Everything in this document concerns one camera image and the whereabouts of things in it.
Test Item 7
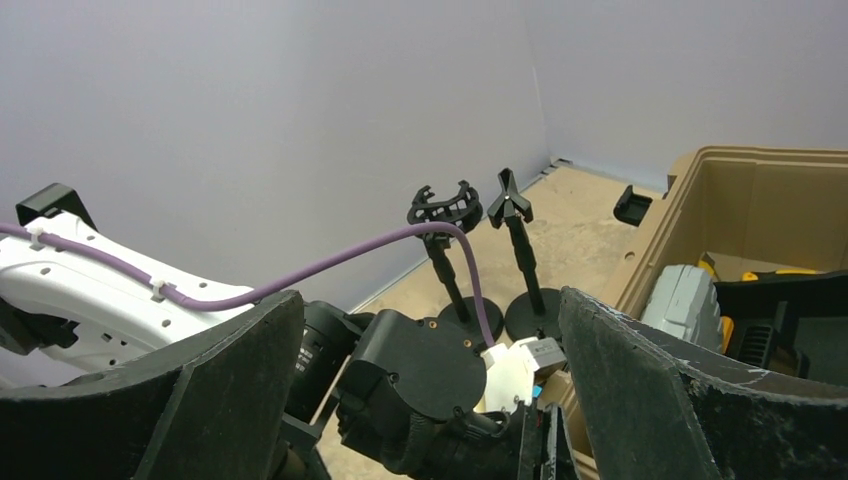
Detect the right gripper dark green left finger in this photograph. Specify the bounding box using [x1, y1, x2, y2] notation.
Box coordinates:
[1, 290, 304, 479]

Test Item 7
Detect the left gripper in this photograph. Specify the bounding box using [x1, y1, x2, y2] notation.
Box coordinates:
[337, 401, 579, 479]

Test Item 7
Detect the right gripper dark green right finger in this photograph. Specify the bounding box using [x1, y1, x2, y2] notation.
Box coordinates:
[559, 286, 847, 479]

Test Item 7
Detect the black shock-mount desk stand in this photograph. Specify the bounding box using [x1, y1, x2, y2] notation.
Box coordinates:
[406, 180, 506, 349]

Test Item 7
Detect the black round-base mic stand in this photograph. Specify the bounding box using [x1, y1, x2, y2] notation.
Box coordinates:
[487, 168, 562, 341]

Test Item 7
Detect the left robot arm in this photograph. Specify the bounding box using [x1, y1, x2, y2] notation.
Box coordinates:
[1, 183, 578, 479]

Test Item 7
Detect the grey small parts case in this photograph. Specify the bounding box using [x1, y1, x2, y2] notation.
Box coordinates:
[640, 264, 724, 353]

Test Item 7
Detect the yellow black tool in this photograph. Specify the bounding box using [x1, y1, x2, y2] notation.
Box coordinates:
[696, 253, 819, 353]

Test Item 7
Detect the black toolbox tray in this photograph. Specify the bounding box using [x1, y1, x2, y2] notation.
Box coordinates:
[715, 270, 847, 387]

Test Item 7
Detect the tan plastic toolbox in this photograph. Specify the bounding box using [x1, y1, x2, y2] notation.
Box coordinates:
[543, 145, 848, 480]

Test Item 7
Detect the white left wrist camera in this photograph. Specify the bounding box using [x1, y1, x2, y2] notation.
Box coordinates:
[474, 337, 566, 414]

